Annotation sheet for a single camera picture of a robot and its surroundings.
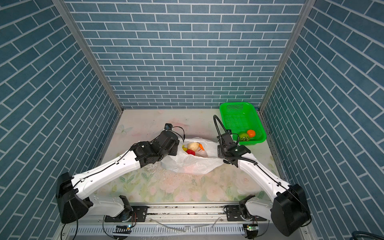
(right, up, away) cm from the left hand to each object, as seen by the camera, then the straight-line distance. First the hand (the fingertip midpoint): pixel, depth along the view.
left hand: (176, 144), depth 78 cm
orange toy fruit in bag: (+13, -3, +11) cm, 18 cm away
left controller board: (-26, -41, -6) cm, 49 cm away
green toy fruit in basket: (+42, +2, +19) cm, 46 cm away
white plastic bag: (+14, -10, +3) cm, 18 cm away
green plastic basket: (+43, +15, +38) cm, 60 cm away
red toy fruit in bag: (+7, -7, +15) cm, 18 cm away
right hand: (+27, -3, +7) cm, 28 cm away
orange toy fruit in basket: (+48, +4, +24) cm, 54 cm away
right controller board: (+39, -42, -4) cm, 57 cm away
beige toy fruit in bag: (+9, -3, +15) cm, 18 cm away
